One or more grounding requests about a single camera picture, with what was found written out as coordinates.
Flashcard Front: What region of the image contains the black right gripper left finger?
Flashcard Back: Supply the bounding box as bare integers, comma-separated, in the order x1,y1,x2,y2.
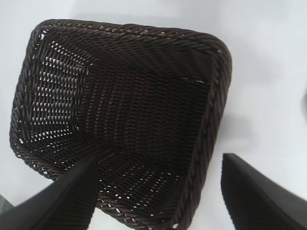
0,154,100,230

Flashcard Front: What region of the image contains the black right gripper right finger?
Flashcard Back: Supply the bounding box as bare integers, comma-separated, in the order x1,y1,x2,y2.
222,153,307,230

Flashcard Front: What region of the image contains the dark brown woven basket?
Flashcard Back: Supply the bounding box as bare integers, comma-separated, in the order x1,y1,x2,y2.
9,18,233,230

